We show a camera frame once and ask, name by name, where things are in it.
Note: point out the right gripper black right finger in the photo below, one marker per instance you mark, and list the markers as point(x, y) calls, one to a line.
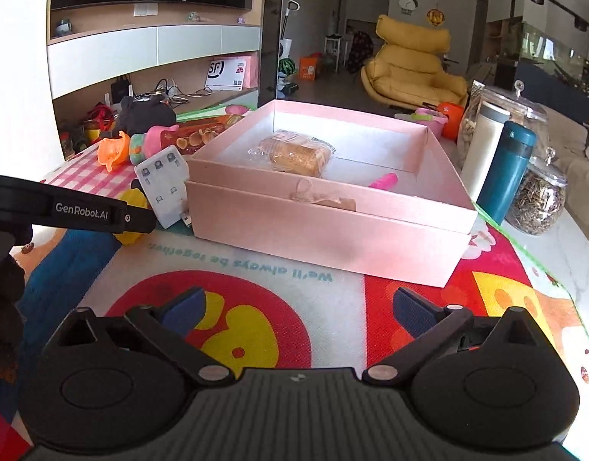
point(432, 328)

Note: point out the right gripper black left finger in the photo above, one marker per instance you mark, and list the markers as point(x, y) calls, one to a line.
point(166, 327)

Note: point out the orange pumpkin toy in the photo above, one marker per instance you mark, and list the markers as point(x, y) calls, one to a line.
point(113, 152)

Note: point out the yellow corn toy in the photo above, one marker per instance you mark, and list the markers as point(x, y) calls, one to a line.
point(137, 222)

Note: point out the black plush toy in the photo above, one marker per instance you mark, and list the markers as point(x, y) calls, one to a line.
point(139, 116)

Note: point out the red snack bag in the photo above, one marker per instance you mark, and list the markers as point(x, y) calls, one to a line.
point(194, 135)

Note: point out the packaged waffle biscuit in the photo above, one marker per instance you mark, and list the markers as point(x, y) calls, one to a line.
point(294, 153)

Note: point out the pink and teal toy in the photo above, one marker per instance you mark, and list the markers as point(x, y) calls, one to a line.
point(144, 145)

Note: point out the pink cardboard box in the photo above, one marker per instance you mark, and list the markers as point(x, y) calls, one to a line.
point(417, 232)

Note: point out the pink plastic stick toy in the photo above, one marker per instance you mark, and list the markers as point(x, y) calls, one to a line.
point(386, 182)

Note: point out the white battery charger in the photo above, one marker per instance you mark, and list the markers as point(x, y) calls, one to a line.
point(162, 178)

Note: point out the black router box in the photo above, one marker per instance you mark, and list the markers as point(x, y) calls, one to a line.
point(120, 88)

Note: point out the small glass seed jar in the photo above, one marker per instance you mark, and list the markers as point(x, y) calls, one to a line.
point(540, 198)

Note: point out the pink toy bucket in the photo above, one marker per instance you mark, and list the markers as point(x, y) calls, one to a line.
point(430, 118)

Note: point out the teal thermos bottle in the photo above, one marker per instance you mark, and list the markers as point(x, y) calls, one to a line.
point(507, 170)

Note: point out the orange plastic container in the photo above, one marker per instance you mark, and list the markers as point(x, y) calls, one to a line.
point(454, 113)

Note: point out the white thermos bottle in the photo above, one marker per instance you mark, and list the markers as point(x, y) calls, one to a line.
point(488, 128)

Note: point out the white SF envelope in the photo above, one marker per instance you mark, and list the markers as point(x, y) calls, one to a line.
point(226, 74)

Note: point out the yellow lounge chair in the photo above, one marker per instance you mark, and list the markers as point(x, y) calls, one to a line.
point(408, 69)

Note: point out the glass fish tank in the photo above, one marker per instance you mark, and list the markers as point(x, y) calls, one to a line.
point(552, 73)

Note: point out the orange bag on floor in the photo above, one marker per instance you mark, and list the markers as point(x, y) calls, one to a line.
point(308, 67)

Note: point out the wooden wall shelf unit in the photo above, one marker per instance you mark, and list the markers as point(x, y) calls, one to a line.
point(89, 46)

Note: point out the panda wall clock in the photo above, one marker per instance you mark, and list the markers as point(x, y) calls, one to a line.
point(408, 6)

